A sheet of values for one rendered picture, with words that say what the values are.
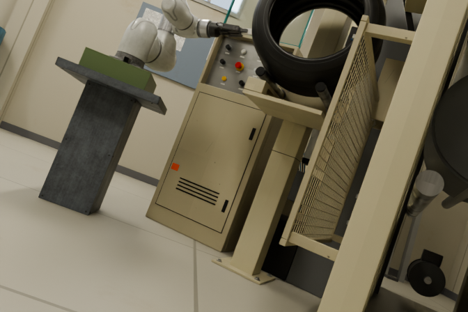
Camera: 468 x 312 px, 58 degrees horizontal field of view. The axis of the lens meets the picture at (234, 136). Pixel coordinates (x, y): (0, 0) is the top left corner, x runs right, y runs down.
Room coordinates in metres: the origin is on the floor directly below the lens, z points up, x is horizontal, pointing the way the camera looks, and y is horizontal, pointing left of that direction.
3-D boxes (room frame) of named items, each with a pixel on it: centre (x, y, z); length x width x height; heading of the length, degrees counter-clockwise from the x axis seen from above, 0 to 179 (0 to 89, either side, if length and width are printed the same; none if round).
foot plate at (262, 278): (2.16, -0.29, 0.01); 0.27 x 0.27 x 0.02; 66
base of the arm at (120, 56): (2.15, 0.65, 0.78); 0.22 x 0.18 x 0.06; 9
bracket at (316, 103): (2.09, -0.28, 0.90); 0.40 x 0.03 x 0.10; 66
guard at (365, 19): (1.58, -0.41, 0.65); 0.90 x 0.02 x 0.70; 156
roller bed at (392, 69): (1.97, -0.64, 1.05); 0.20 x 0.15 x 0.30; 156
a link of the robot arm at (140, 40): (2.19, 0.65, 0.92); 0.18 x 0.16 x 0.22; 155
